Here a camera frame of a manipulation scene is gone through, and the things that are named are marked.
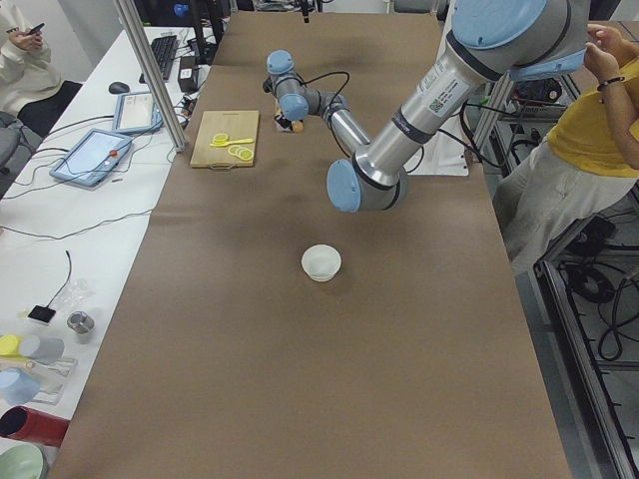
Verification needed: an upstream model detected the far teach pendant tablet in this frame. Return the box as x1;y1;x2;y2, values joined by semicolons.
112;92;163;135

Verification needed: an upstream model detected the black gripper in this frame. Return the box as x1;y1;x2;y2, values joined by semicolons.
274;100;292;130

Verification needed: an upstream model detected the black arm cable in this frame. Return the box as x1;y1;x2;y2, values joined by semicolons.
299;71;515;174

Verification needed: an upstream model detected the person in white sweater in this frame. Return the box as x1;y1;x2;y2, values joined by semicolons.
0;0;84;141

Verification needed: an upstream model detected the grey cup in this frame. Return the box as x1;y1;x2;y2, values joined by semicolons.
19;335;65;364

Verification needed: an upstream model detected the small black square device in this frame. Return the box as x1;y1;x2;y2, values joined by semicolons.
27;305;56;325

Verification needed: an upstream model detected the white ceramic bowl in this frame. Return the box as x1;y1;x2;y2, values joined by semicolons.
301;244;341;282

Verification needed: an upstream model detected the lemon slice front pair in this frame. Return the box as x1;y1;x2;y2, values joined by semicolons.
211;133;230;146

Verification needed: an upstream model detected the black power adapter box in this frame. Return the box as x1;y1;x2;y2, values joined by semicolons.
178;56;199;93

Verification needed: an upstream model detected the near teach pendant tablet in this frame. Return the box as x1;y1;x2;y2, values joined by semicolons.
49;129;133;188

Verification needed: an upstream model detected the yellow cup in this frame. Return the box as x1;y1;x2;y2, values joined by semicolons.
0;334;23;357

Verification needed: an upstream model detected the green bowl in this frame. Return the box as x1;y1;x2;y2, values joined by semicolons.
1;444;48;479

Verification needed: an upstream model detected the red cylinder cup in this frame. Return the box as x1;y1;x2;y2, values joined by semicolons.
1;406;70;448

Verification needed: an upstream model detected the wooden cutting board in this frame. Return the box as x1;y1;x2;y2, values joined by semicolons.
190;110;260;169

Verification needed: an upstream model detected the black computer mouse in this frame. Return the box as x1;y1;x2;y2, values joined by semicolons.
108;82;130;95

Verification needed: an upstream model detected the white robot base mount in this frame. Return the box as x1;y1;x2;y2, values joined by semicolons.
404;133;469;177

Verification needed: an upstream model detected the second robot arm gripper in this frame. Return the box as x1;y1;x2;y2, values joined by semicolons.
298;0;310;24

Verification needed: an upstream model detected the light blue cup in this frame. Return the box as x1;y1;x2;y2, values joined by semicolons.
0;368;41;406

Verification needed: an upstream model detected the clear plastic egg box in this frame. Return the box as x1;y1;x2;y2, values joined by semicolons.
274;101;294;133

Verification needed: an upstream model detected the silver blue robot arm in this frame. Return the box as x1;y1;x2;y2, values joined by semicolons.
263;0;590;213

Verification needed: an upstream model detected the aluminium frame post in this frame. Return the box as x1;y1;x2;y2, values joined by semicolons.
113;0;187;153

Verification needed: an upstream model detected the person in yellow shirt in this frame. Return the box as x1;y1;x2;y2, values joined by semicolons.
492;24;638;274

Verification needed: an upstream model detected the teach pendant tablet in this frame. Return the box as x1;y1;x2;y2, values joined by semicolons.
112;92;163;135
49;129;133;188

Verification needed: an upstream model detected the black keyboard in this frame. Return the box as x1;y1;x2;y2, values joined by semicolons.
151;35;179;82

